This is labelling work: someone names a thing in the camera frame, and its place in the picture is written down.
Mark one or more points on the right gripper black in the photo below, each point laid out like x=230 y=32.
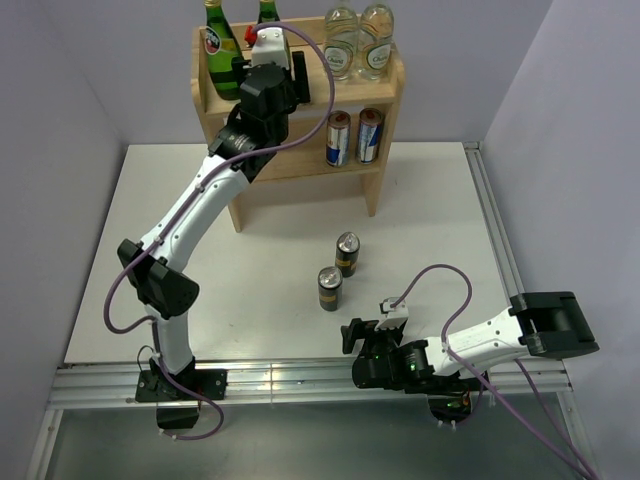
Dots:
x=362 y=329

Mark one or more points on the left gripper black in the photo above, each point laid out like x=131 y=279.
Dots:
x=298 y=91

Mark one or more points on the green glass bottle front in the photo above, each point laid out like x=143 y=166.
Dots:
x=221 y=48

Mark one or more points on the green glass bottle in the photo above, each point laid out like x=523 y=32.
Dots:
x=268 y=12
x=221 y=48

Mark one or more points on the green glass bottle back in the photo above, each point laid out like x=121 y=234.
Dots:
x=268 y=12

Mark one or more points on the blue silver energy can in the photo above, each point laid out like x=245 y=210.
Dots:
x=337 y=138

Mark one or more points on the blue silver can red top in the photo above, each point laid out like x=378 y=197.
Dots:
x=369 y=132

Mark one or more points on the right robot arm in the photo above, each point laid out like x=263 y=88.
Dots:
x=445 y=341

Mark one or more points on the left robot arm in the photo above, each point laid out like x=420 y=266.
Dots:
x=242 y=148

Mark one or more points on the wooden shelf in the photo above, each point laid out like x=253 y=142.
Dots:
x=308 y=160

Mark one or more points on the black can front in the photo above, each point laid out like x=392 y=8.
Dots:
x=330 y=281

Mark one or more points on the black can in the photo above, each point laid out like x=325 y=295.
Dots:
x=330 y=281
x=347 y=253

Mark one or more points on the black can back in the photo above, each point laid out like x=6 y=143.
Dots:
x=347 y=253

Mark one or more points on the clear glass bottle left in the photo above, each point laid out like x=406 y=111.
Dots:
x=340 y=38

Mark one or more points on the clear glass bottle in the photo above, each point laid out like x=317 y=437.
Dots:
x=340 y=38
x=375 y=37

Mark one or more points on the clear glass bottle right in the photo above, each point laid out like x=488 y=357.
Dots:
x=375 y=37

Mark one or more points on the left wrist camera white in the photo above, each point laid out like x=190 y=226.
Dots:
x=268 y=46

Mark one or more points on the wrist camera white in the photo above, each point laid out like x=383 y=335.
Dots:
x=394 y=313
x=268 y=46

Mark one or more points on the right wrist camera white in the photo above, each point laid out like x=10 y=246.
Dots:
x=394 y=313

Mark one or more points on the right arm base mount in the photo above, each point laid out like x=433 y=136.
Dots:
x=450 y=401

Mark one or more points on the aluminium rail right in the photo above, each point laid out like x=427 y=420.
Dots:
x=503 y=253

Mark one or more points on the aluminium rail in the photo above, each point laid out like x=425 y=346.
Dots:
x=104 y=386
x=503 y=253

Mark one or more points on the aluminium rail front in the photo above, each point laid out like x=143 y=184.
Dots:
x=104 y=386

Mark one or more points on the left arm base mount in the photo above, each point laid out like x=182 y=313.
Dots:
x=154 y=388

